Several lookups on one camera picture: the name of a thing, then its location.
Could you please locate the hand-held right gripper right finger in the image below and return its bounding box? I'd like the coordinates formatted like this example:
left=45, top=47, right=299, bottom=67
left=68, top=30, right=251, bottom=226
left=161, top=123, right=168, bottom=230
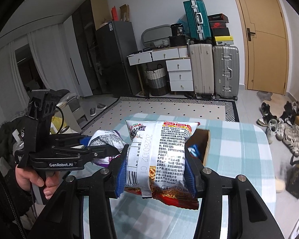
left=185, top=149, right=285, bottom=239

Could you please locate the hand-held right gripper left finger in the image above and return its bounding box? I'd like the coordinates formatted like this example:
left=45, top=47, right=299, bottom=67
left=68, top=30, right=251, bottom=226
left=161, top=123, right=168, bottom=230
left=27, top=144, right=129, bottom=239

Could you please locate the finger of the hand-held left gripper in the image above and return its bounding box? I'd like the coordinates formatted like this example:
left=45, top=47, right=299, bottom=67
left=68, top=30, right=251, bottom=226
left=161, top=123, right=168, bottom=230
left=50, top=133, right=90, bottom=148
left=72, top=144, right=128, bottom=163

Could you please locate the grey white purple packet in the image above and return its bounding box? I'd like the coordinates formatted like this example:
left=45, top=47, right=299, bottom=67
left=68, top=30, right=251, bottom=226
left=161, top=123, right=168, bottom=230
left=88, top=129, right=128, bottom=168

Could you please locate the blue cookie packet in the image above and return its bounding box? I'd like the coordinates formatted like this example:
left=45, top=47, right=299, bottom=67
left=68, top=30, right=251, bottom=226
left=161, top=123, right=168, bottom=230
left=189, top=144, right=200, bottom=160

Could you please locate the brown cardboard box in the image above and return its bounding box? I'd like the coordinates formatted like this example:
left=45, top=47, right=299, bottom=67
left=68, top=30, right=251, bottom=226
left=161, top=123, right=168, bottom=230
left=189, top=128, right=211, bottom=168

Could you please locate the white red noodle packet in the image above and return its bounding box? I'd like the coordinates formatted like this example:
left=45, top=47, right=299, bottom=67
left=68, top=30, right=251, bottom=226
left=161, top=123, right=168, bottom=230
left=124, top=120, right=200, bottom=210

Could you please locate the person's left forearm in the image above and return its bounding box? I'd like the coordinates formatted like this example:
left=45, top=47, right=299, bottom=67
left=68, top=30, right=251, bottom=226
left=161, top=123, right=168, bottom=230
left=0, top=179, right=41, bottom=239

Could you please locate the person's left hand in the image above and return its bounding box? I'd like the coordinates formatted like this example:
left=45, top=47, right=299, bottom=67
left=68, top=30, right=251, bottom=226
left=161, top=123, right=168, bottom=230
left=15, top=166, right=56, bottom=200

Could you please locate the yellow plastic bag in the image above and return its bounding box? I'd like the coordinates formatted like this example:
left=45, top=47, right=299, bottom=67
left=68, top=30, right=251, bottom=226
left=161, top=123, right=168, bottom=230
left=51, top=116, right=63, bottom=135

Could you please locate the blue checked tablecloth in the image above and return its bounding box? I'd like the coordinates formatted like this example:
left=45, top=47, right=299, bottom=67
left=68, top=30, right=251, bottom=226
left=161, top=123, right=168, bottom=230
left=79, top=113, right=276, bottom=239

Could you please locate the white tall cabinet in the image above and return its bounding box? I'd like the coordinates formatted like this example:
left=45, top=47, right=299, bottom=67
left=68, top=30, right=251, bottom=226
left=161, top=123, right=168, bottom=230
left=62, top=15, right=94, bottom=97

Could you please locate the dotted floor rug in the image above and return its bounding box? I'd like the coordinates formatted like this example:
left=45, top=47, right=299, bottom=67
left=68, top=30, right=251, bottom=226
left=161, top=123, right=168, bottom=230
left=80, top=96, right=240, bottom=130

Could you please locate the white curtain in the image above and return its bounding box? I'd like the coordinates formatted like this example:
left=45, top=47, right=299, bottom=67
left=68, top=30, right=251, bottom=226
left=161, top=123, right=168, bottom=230
left=0, top=28, right=74, bottom=130

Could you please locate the white slipper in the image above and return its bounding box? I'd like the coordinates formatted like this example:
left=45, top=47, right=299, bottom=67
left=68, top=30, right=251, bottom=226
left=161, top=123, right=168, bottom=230
left=275, top=178, right=286, bottom=194

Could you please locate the woven laundry basket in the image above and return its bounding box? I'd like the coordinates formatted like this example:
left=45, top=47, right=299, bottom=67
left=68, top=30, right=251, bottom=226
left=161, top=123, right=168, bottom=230
left=144, top=64, right=169, bottom=97

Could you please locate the grey refrigerator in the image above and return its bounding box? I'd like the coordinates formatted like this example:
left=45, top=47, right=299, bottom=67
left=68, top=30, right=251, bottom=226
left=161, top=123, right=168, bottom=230
left=95, top=21, right=141, bottom=98

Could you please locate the dark wardrobe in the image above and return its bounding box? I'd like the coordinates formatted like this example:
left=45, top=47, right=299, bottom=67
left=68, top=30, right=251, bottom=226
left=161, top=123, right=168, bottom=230
left=72, top=0, right=109, bottom=97

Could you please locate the white drawer dresser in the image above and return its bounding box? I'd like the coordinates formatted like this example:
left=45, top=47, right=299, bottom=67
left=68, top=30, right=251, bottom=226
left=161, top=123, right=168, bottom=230
left=128, top=46, right=195, bottom=93

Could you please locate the beige suitcase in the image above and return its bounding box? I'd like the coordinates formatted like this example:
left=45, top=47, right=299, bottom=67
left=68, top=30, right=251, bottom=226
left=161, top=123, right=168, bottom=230
left=188, top=43, right=215, bottom=99

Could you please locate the pile of shoes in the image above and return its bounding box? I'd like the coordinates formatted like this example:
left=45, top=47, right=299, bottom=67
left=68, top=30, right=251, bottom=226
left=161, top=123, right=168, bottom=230
left=256, top=101, right=299, bottom=155

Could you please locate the grey door mat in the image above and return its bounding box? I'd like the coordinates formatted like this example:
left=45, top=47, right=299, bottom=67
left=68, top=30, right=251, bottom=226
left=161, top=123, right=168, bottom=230
left=256, top=91, right=273, bottom=101

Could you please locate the silver suitcase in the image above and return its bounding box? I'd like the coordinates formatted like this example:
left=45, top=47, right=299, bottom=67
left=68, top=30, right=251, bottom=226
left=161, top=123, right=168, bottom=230
left=212, top=45, right=240, bottom=100

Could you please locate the grey oval mirror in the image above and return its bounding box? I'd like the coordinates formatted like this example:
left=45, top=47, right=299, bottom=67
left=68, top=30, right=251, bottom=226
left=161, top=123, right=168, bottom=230
left=141, top=24, right=172, bottom=48

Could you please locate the black storage box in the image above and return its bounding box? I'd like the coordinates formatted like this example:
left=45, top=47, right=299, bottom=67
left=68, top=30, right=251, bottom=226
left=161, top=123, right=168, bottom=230
left=168, top=35, right=189, bottom=47

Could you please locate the wooden door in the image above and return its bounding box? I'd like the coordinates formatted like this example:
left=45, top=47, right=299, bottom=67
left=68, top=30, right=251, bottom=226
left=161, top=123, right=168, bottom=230
left=227, top=0, right=296, bottom=95

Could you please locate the flat brown cardboard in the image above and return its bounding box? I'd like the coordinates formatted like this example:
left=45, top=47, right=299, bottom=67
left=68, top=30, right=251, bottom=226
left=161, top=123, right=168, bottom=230
left=119, top=4, right=130, bottom=23

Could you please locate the yellow black shoe box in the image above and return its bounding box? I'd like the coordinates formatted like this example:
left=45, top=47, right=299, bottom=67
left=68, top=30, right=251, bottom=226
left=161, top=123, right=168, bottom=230
left=213, top=35, right=234, bottom=46

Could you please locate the black canister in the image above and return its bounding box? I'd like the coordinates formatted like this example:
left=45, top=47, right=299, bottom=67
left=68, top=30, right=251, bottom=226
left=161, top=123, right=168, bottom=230
left=170, top=23, right=185, bottom=36

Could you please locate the plain black shoe box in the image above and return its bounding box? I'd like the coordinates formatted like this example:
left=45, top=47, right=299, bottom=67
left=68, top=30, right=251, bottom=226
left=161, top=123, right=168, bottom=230
left=210, top=27, right=231, bottom=37

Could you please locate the blue plastic bag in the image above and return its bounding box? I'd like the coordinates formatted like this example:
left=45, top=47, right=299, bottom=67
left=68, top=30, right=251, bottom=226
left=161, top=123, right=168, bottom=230
left=177, top=15, right=187, bottom=30

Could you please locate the red black shoe box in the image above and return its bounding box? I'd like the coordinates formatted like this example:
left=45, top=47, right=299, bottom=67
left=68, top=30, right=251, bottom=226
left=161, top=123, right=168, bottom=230
left=209, top=21, right=229, bottom=29

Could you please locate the teal suitcase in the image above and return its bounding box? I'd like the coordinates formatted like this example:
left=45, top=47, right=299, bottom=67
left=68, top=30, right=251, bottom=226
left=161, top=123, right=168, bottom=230
left=183, top=0, right=212, bottom=42

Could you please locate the black cable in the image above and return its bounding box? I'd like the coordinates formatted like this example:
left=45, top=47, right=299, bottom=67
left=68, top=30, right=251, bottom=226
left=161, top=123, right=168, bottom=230
left=55, top=106, right=66, bottom=135

